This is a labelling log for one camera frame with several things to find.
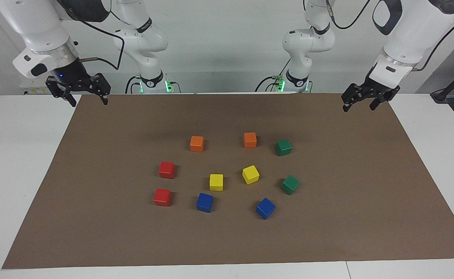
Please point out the red cube block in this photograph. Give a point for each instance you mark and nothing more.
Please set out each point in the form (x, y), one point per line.
(162, 197)
(166, 170)

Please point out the blue cube block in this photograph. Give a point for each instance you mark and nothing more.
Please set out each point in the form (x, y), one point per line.
(265, 208)
(204, 202)

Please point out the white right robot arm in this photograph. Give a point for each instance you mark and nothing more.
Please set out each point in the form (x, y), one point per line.
(37, 27)

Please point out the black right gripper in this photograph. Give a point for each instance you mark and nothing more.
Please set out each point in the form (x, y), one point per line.
(73, 75)

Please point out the orange cube block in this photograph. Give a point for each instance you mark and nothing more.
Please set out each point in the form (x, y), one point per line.
(250, 140)
(197, 144)

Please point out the brown table mat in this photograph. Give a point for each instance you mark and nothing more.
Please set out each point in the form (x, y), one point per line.
(327, 232)

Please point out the yellow cube block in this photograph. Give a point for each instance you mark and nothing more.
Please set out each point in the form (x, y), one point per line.
(250, 174)
(216, 182)

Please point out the white socket box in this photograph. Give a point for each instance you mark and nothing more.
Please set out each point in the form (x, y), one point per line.
(37, 90)

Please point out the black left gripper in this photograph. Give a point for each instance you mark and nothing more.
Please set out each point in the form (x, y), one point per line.
(378, 90)

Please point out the black stand pole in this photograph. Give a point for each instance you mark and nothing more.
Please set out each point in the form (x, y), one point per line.
(453, 83)

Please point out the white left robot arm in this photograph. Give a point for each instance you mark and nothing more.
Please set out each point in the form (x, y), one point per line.
(416, 31)

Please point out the green cube block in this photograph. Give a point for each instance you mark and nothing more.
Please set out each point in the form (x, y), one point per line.
(283, 148)
(290, 185)

